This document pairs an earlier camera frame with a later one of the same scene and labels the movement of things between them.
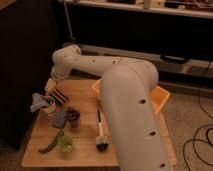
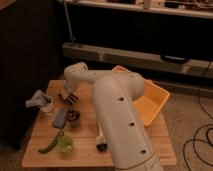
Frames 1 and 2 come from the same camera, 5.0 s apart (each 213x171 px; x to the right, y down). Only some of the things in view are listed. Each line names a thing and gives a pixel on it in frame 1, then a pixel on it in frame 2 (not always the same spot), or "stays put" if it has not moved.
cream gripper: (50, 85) → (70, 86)
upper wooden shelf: (187, 8) stays put
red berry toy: (73, 116) stays put
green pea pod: (53, 143) stays put
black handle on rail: (166, 58) stays put
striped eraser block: (59, 96) → (71, 98)
